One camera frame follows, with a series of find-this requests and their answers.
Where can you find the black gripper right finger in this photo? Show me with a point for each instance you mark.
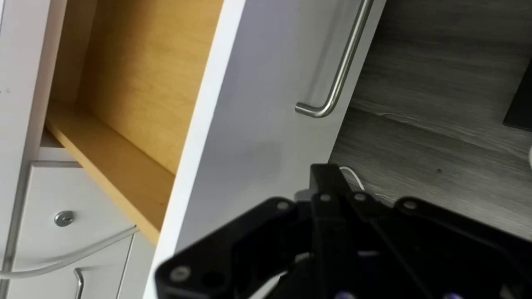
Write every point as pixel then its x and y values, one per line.
pixel 445 255

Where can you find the white lower left cabinet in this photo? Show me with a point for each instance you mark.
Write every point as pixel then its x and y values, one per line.
pixel 69 218

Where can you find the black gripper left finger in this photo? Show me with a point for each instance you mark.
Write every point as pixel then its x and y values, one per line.
pixel 302 243

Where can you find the wooden drawer with white front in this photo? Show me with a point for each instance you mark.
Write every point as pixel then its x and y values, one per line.
pixel 190 112

